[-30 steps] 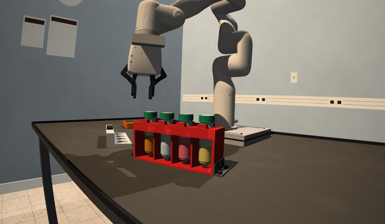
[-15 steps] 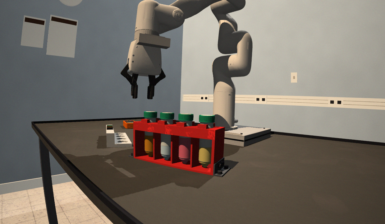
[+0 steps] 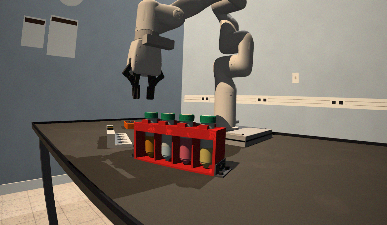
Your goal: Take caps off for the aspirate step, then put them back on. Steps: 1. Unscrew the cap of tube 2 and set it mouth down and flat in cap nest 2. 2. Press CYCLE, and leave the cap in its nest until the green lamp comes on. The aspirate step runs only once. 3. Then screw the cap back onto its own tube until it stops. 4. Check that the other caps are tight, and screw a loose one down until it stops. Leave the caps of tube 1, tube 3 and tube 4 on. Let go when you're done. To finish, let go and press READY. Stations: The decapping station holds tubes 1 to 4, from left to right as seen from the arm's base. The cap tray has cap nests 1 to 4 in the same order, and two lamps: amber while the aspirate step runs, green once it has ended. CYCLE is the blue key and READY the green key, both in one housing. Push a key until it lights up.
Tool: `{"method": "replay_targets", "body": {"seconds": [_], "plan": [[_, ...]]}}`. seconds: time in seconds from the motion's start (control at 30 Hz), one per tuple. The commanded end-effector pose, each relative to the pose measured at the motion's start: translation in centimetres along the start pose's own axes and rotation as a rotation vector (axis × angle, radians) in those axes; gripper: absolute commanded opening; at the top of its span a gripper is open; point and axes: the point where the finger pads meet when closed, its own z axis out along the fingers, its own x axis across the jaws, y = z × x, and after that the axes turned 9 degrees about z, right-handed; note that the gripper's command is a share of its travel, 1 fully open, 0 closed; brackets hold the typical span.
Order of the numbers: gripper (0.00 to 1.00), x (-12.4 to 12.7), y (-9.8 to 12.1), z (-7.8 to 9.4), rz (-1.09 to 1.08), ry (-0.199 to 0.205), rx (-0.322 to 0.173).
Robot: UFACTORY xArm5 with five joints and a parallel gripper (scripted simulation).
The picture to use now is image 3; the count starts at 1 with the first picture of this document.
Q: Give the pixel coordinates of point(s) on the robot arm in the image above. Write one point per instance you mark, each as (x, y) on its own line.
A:
(154, 18)

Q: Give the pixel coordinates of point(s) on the red tube rack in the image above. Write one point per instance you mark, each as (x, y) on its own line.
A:
(197, 132)

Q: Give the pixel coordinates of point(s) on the orange digital multimeter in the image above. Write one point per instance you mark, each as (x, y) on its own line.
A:
(129, 124)

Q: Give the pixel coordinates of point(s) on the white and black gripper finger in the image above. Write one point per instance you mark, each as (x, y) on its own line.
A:
(134, 80)
(153, 81)

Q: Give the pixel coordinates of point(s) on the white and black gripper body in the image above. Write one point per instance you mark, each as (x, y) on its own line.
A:
(145, 60)

